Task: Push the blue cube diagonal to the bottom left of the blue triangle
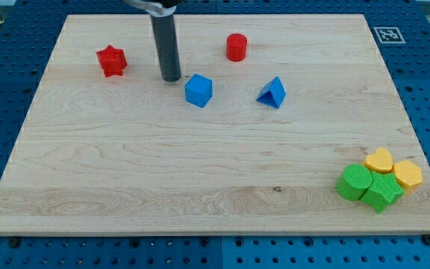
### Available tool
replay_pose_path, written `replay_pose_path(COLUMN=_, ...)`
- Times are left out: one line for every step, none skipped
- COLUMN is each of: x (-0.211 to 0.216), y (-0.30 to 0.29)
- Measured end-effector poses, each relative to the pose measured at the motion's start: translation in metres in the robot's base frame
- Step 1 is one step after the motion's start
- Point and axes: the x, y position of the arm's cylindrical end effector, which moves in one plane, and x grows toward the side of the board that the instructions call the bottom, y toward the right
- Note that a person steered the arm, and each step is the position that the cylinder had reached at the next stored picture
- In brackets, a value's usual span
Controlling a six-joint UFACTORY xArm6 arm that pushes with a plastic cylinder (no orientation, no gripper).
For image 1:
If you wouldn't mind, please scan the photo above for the silver black rod mount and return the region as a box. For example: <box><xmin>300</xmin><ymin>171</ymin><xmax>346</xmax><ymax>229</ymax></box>
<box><xmin>123</xmin><ymin>0</ymin><xmax>182</xmax><ymax>16</ymax></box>

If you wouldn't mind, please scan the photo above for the light wooden board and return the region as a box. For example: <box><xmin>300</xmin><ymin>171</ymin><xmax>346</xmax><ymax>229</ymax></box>
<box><xmin>0</xmin><ymin>14</ymin><xmax>430</xmax><ymax>237</ymax></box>

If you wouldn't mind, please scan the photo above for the yellow hexagon block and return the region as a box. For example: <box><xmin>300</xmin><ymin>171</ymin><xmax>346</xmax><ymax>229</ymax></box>
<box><xmin>392</xmin><ymin>160</ymin><xmax>423</xmax><ymax>195</ymax></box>

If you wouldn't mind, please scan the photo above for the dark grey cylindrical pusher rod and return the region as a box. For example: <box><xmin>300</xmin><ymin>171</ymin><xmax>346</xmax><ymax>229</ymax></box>
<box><xmin>150</xmin><ymin>14</ymin><xmax>181</xmax><ymax>82</ymax></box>

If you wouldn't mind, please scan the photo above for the red cylinder block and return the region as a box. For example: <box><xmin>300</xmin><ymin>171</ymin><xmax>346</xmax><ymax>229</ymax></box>
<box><xmin>225</xmin><ymin>33</ymin><xmax>248</xmax><ymax>61</ymax></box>

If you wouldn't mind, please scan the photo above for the blue cube block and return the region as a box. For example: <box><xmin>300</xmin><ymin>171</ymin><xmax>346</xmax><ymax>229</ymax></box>
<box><xmin>184</xmin><ymin>74</ymin><xmax>213</xmax><ymax>108</ymax></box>

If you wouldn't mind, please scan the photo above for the blue triangle block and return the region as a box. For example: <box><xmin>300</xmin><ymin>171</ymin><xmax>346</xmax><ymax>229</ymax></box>
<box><xmin>256</xmin><ymin>77</ymin><xmax>286</xmax><ymax>109</ymax></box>

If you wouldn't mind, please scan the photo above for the white fiducial marker tag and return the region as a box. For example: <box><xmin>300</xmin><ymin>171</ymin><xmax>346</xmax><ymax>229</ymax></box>
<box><xmin>374</xmin><ymin>26</ymin><xmax>405</xmax><ymax>44</ymax></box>

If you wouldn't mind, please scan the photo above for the green star block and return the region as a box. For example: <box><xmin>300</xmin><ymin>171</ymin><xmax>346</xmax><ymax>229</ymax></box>
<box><xmin>360</xmin><ymin>172</ymin><xmax>405</xmax><ymax>213</ymax></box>

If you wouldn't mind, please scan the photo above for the red star block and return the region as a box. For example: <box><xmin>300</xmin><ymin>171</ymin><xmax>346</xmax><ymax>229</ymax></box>
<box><xmin>96</xmin><ymin>45</ymin><xmax>128</xmax><ymax>77</ymax></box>

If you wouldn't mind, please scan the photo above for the green cylinder block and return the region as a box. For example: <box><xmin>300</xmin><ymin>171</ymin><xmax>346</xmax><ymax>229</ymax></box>
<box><xmin>336</xmin><ymin>164</ymin><xmax>373</xmax><ymax>201</ymax></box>

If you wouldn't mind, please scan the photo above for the yellow heart block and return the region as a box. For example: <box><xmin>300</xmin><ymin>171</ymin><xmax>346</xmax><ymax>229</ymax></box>
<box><xmin>363</xmin><ymin>148</ymin><xmax>393</xmax><ymax>173</ymax></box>

